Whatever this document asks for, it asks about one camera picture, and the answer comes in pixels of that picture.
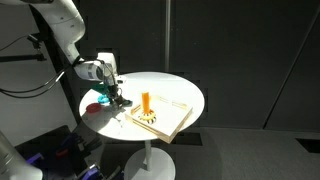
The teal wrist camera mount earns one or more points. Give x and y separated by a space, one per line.
100 88

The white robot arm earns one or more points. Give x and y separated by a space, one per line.
63 23

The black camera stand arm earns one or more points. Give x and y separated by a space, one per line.
23 58

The grey vertical pole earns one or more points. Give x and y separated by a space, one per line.
167 33

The orange clamp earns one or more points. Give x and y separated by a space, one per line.
61 153

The white table pedestal base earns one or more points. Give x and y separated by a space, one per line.
150 165

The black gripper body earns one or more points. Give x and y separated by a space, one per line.
113 85

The purple clamp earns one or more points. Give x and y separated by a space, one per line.
90 173
68 141

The grey robot base cylinder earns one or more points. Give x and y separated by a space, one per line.
13 163

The light wooden tray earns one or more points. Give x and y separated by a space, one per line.
170 120

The black perforated breadboard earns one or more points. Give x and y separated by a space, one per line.
63 166

